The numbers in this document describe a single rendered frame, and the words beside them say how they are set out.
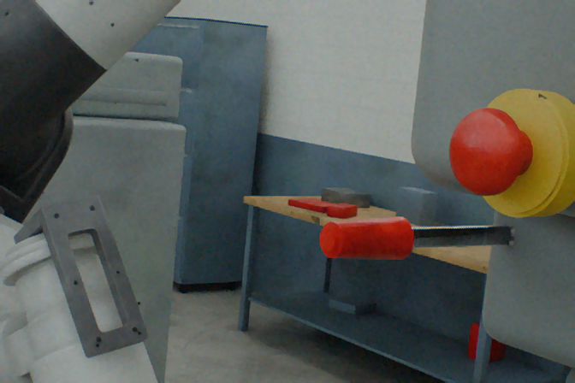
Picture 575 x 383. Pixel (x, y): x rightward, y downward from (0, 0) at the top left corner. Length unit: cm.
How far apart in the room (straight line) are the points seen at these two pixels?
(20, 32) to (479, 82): 36
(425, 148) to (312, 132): 724
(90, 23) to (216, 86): 714
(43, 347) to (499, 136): 28
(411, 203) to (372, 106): 103
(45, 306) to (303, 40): 740
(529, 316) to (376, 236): 12
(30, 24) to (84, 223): 21
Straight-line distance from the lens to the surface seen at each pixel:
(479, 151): 49
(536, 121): 51
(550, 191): 50
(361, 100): 743
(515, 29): 55
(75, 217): 61
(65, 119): 84
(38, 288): 63
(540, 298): 66
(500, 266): 68
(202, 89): 786
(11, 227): 76
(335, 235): 58
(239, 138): 807
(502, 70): 55
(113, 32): 79
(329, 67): 772
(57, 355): 61
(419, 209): 650
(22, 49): 79
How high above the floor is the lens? 179
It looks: 7 degrees down
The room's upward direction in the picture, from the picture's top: 6 degrees clockwise
